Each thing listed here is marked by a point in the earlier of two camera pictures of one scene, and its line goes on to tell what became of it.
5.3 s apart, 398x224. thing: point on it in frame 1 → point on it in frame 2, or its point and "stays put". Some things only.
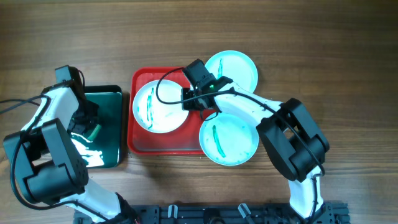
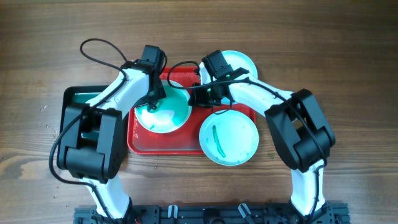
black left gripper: (82, 128) → (159, 94)
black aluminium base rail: (331, 213) stays put
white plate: (229, 139) stays put
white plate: (154, 116) stays put
